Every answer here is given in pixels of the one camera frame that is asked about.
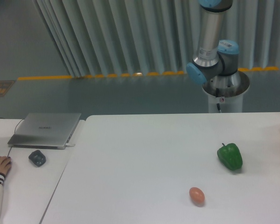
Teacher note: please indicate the green bell pepper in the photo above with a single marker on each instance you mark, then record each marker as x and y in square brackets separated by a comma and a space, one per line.
[230, 156]

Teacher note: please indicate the brown egg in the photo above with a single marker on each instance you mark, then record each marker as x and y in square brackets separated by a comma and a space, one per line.
[197, 196]

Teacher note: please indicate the white side table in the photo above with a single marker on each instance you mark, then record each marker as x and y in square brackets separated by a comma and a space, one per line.
[28, 189]

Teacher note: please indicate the black charger adapter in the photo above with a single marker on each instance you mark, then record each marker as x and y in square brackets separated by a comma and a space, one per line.
[37, 158]

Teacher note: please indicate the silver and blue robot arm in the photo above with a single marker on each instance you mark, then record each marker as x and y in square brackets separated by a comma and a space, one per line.
[212, 59]

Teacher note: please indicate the person's hand on mouse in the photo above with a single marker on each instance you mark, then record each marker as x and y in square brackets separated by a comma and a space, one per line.
[5, 165]

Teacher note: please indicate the white pleated curtain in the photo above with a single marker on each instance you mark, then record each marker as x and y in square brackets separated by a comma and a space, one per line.
[116, 37]

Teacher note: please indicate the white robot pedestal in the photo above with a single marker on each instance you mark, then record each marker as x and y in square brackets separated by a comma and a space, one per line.
[226, 93]

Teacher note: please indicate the silver closed laptop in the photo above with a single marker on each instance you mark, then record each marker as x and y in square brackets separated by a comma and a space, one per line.
[45, 130]

